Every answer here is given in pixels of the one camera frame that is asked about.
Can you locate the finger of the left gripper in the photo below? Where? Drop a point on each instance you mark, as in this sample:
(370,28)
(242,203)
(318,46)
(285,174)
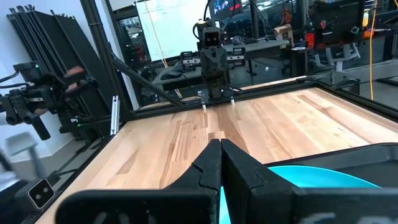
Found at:
(218,85)
(211,85)

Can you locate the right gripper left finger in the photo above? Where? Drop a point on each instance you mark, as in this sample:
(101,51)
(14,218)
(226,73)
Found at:
(199,180)

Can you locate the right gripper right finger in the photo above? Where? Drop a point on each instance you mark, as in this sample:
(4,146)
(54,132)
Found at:
(248,186)

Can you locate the turquoise plastic plate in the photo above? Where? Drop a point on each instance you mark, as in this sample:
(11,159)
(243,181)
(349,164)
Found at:
(311,177)

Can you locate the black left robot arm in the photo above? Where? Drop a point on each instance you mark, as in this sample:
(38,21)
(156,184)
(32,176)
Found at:
(205,97)

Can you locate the black plastic tray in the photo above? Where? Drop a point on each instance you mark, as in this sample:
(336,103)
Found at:
(357,155)

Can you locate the white standoff peg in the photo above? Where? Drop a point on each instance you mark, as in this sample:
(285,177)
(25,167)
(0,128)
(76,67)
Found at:
(204,108)
(232,103)

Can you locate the large bright monitor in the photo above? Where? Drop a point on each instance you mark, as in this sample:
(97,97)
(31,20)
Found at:
(174,28)

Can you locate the grey office desk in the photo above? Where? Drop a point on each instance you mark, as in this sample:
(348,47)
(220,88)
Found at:
(264,46)

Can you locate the cardboard box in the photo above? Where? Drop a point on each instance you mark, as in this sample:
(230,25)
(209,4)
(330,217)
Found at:
(283,35)

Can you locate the small red device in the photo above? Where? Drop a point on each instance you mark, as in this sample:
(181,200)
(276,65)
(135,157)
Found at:
(309,40)

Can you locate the white chair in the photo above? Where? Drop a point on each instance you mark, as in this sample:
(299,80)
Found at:
(339,57)

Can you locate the black equipment case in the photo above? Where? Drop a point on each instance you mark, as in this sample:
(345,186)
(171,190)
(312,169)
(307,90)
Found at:
(337,21)

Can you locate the small orange device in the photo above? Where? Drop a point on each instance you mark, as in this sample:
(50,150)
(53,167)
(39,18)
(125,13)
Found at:
(367,33)

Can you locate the white stool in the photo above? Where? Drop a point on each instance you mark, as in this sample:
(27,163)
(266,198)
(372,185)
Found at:
(23,144)

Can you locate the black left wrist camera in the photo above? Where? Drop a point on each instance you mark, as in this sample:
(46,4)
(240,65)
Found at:
(212,37)

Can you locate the dark wall screen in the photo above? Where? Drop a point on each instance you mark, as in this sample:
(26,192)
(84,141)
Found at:
(225,7)

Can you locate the black table frame rail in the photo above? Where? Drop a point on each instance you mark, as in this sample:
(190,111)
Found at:
(273,92)

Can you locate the black diagonal frame brace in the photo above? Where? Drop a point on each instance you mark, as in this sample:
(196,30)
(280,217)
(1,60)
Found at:
(146,82)

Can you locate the silver aluminium bracket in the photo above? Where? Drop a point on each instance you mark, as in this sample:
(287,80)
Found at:
(115,115)

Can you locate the black frame upright post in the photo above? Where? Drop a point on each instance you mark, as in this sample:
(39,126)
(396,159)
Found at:
(102,56)

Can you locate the black stacked frame profiles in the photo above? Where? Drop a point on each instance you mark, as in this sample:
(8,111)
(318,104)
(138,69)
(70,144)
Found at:
(59,40)

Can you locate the black table-level camera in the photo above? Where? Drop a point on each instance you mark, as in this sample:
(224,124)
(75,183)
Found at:
(41,193)

